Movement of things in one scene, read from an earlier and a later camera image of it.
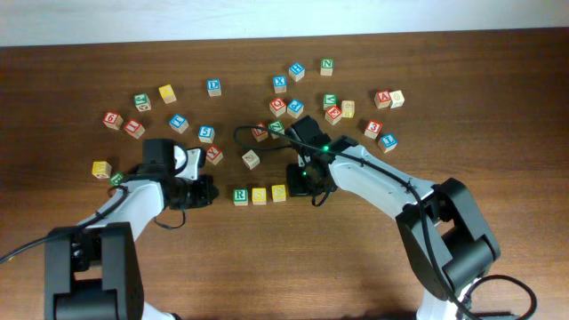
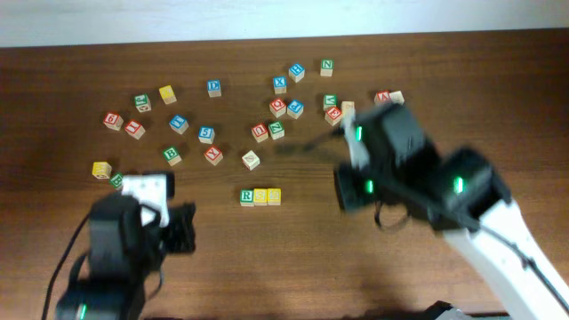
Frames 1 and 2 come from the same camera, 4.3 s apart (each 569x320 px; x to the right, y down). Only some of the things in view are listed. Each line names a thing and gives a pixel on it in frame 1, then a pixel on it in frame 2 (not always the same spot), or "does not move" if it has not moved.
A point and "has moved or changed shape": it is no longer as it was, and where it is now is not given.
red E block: [333, 115] does not move
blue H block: [297, 72] does not move
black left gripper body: [206, 192] -> [179, 227]
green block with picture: [142, 102] does not move
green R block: [240, 196] has moved or changed shape
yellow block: [278, 192] has moved or changed shape
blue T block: [179, 123] does not move
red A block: [382, 99] does not move
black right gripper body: [304, 180] -> [347, 173]
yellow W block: [101, 170] does not move
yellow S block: [259, 196] does not move
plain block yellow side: [348, 108] does not move
